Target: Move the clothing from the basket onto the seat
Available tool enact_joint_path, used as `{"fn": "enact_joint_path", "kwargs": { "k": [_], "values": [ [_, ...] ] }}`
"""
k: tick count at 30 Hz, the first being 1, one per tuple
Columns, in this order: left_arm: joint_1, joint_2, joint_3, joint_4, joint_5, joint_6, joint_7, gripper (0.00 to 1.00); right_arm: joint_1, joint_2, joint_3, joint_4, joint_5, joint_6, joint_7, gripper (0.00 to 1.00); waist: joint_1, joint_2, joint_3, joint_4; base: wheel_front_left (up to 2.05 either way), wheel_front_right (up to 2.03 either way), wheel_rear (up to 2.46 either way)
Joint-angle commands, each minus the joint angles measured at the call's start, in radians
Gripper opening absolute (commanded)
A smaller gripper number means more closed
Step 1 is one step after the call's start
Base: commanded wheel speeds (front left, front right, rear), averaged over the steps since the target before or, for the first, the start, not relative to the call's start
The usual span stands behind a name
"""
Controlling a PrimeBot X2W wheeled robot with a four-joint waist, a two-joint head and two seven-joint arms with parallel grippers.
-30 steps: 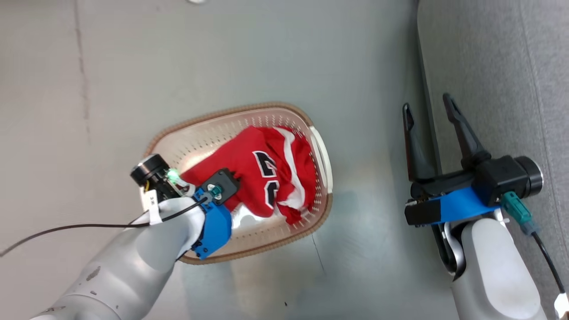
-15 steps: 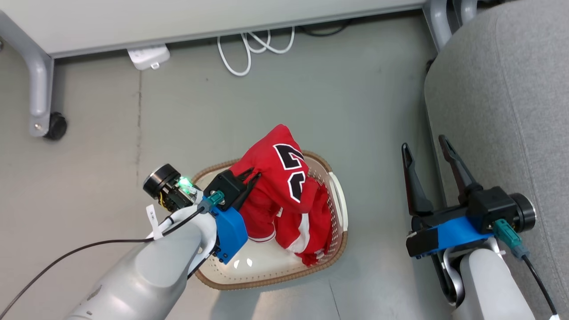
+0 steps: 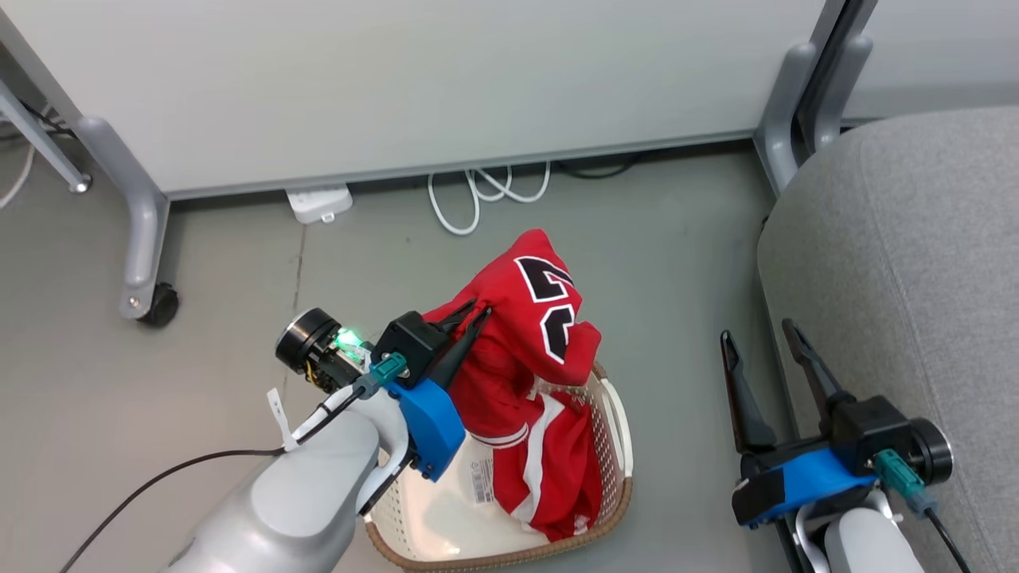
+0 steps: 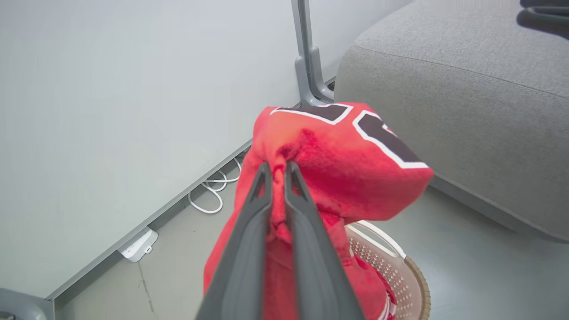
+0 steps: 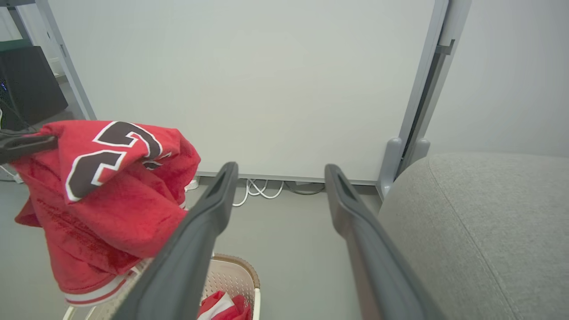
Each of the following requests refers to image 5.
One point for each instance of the narrow white partition panel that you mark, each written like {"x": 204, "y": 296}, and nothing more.
{"x": 511, "y": 66}

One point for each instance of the cream perforated laundry basket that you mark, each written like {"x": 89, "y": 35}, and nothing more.
{"x": 231, "y": 275}

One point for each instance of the grey partition leg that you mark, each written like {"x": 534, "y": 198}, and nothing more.
{"x": 391, "y": 164}
{"x": 418, "y": 153}

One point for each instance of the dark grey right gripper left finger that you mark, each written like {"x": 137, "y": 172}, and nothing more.
{"x": 191, "y": 249}

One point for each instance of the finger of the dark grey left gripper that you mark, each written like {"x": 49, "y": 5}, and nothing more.
{"x": 26, "y": 144}

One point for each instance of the red jersey with black number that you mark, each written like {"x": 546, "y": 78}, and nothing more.
{"x": 133, "y": 213}

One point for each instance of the black computer box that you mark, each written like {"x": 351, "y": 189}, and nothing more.
{"x": 31, "y": 84}

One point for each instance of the grey fabric sofa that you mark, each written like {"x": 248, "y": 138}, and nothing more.
{"x": 489, "y": 231}

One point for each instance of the red and white garment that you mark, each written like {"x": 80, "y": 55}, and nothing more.
{"x": 231, "y": 310}

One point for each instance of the large white partition panel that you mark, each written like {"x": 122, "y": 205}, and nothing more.
{"x": 266, "y": 89}

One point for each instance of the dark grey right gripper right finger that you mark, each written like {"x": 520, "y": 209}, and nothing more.
{"x": 378, "y": 266}

